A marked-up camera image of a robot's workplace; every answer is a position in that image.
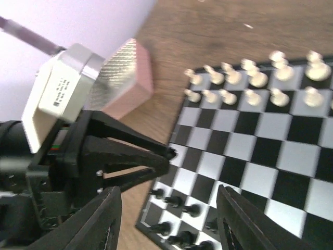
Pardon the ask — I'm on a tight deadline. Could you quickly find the white knight left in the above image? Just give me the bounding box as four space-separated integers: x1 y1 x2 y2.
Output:
203 65 224 85

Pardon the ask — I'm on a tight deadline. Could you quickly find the white bishop right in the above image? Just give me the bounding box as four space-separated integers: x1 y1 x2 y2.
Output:
305 51 331 81

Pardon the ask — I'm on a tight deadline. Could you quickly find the white bishop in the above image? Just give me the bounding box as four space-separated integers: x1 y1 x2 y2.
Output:
221 62 242 85
305 51 331 81

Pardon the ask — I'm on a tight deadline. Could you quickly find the white queen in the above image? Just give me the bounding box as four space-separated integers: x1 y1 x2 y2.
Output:
241 58 268 88

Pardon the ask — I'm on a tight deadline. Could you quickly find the black pawn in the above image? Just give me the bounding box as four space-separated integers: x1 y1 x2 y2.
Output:
205 219 219 234
198 241 214 250
182 204 201 218

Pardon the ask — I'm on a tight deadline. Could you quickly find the black and silver chessboard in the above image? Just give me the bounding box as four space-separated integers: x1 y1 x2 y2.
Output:
136 59 332 249

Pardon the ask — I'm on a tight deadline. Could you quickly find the white king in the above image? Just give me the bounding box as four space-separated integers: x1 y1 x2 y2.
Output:
269 51 294 81

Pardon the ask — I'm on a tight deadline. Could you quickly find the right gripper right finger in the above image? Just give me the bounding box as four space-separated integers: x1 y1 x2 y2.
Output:
216 185 313 249

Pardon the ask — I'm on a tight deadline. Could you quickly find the black back row piece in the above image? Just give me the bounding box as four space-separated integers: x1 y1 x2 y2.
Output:
149 221 172 237
166 231 197 248
163 196 183 208

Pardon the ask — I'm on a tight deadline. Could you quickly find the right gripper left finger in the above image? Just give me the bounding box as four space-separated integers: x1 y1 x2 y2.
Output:
27 186 122 250

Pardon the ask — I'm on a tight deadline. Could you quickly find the white pawn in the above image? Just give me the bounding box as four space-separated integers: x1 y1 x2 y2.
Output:
201 90 218 104
245 89 262 106
270 88 290 107
184 89 201 103
303 86 324 107
219 89 237 105

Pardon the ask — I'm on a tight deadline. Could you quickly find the white bishop left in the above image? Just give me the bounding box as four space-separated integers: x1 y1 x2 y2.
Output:
221 62 242 85

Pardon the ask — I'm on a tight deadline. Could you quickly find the white rook left corner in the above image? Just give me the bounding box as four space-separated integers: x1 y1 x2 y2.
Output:
184 69 202 85

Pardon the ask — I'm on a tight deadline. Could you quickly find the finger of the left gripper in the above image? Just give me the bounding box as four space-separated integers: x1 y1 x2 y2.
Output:
83 136 170 194
88 111 169 158

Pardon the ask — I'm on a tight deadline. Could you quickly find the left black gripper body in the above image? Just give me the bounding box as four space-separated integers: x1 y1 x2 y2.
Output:
1 110 103 245

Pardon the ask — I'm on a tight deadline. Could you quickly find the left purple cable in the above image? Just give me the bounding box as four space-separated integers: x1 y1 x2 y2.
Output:
0 15 67 57

